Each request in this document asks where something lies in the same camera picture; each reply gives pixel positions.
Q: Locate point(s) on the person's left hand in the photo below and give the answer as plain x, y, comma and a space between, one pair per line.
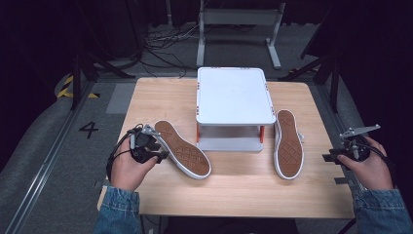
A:
128, 170

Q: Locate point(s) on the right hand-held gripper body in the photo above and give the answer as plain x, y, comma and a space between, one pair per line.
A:
355, 148

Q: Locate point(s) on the black stand legs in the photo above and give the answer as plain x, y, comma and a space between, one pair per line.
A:
331, 71
81, 68

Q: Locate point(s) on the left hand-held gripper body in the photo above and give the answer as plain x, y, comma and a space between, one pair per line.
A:
142, 143

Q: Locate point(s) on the white two-tier shoe rack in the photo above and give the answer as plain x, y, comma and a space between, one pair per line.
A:
233, 97

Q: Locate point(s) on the grey metal stand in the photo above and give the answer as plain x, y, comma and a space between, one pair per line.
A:
240, 18

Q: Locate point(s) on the yellow and black floor tape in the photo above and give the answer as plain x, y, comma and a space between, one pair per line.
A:
66, 89

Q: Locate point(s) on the black canvas sneaker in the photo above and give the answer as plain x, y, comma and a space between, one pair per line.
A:
185, 152
289, 146

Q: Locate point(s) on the metal floor rail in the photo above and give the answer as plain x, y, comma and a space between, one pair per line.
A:
337, 123
45, 162

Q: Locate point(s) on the person's right hand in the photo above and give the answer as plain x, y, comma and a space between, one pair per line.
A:
373, 170

